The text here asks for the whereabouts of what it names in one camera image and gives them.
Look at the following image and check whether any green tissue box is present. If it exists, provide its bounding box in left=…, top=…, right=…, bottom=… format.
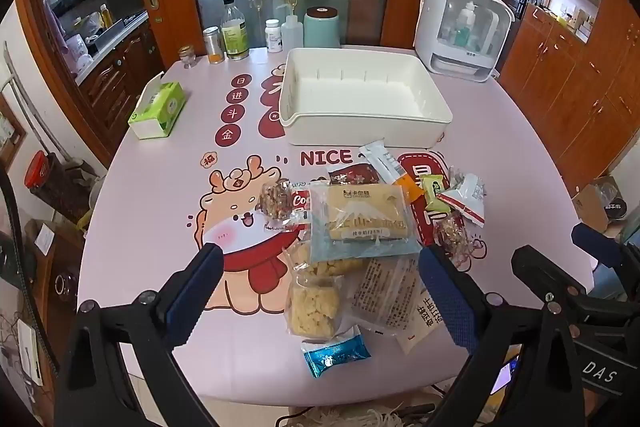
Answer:
left=127, top=72, right=187, bottom=140

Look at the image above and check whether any teal canister brown lid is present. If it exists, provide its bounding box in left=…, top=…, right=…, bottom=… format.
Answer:
left=303, top=6, right=342, bottom=48

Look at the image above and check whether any small green snack packet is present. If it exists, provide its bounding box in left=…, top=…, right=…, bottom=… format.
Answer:
left=419, top=174, right=453, bottom=212

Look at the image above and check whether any white pill bottle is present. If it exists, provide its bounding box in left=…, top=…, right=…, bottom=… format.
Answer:
left=265, top=20, right=283, bottom=53

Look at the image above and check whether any small blue candy packet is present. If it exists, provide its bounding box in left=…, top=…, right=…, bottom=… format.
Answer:
left=301, top=327, right=372, bottom=379

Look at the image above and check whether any wooden wall cabinet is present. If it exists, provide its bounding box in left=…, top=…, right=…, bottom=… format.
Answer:
left=500, top=0, right=640, bottom=208

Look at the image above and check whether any pink printed tablecloth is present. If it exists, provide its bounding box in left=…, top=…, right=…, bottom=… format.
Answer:
left=76, top=44, right=596, bottom=410

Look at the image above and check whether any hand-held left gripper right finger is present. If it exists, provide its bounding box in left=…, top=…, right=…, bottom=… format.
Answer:
left=417, top=244, right=587, bottom=427

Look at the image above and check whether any dark red snack packet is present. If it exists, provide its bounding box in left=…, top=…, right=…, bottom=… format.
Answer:
left=326, top=162, right=383, bottom=186

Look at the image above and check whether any white red snack packet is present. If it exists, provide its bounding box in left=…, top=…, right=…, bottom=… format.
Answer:
left=436, top=172, right=487, bottom=228

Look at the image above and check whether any wooken kitchen cabinet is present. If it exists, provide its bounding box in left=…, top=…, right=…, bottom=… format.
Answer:
left=75, top=12, right=166, bottom=168

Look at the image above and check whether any glass bottle green label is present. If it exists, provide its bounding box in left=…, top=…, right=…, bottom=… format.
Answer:
left=220, top=0, right=250, bottom=60

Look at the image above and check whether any blue bread packet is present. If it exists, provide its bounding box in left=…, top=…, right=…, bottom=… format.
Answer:
left=307, top=181, right=423, bottom=264

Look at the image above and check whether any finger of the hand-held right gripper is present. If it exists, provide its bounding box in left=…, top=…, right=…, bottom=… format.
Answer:
left=511, top=246, right=588, bottom=308
left=571, top=223, right=640, bottom=273

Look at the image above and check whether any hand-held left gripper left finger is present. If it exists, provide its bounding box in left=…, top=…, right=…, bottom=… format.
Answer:
left=52, top=242, right=226, bottom=427

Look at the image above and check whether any yellow puffed snack packet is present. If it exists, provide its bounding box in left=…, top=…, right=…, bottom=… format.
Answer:
left=284, top=242, right=361, bottom=340

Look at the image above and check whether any white orange long packet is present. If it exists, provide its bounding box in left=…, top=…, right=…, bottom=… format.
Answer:
left=358, top=140, right=425, bottom=202

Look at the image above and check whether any clear cracker packet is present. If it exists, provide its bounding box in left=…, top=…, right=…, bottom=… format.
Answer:
left=345, top=254, right=426, bottom=338

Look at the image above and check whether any clear squeeze bottle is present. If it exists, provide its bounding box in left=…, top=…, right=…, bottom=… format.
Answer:
left=274, top=2, right=306, bottom=52

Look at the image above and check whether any red cola candy packet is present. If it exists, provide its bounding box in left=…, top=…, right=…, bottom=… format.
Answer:
left=291, top=187, right=313, bottom=228

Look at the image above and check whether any cardboard box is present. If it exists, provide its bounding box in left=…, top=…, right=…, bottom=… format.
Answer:
left=570, top=177, right=626, bottom=233

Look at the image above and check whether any white cosmetic storage box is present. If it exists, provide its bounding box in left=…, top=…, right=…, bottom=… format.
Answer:
left=413, top=0, right=515, bottom=84

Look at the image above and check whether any clear nut bar packet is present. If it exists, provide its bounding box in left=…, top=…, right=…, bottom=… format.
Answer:
left=260, top=179, right=293, bottom=233
left=432, top=214, right=473, bottom=268

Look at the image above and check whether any beige cracker packet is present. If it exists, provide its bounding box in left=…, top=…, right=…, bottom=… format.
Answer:
left=395, top=292, right=446, bottom=355

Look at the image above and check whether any red lid jar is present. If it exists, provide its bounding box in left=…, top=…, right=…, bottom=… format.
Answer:
left=24, top=151, right=66, bottom=208

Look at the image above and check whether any white plastic bin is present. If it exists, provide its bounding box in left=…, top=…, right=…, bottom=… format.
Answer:
left=278, top=48, right=453, bottom=146

